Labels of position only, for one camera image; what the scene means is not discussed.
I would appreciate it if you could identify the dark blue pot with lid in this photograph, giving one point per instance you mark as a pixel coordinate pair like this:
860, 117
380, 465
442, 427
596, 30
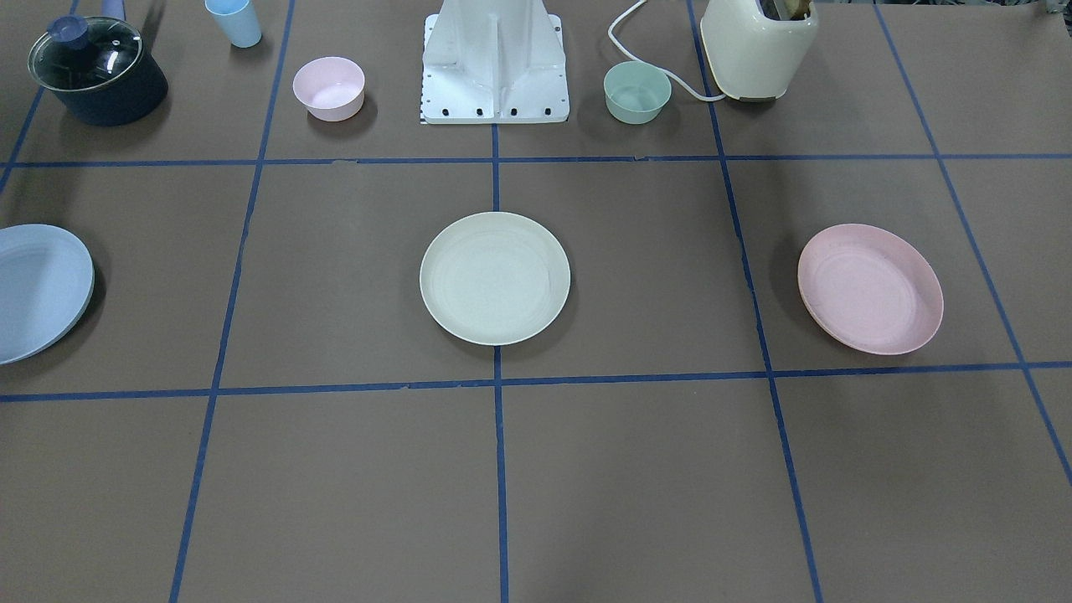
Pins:
100, 67

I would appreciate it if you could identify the blue plate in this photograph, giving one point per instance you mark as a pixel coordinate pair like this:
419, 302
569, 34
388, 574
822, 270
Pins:
47, 280

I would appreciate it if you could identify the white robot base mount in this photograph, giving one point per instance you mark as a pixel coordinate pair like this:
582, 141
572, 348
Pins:
494, 63

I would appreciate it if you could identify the green bowl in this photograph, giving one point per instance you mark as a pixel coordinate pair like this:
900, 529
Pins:
635, 92

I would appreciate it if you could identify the cream toaster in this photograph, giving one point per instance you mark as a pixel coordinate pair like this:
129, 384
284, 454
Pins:
754, 48

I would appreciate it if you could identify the cream plate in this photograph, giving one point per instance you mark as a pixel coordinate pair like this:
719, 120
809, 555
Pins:
495, 278

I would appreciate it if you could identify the pink plate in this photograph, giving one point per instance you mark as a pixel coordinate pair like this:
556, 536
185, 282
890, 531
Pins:
869, 289

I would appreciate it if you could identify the pink bowl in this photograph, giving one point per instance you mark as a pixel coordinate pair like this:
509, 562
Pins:
331, 88

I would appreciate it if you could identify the light blue cup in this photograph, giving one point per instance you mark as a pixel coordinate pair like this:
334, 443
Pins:
238, 20

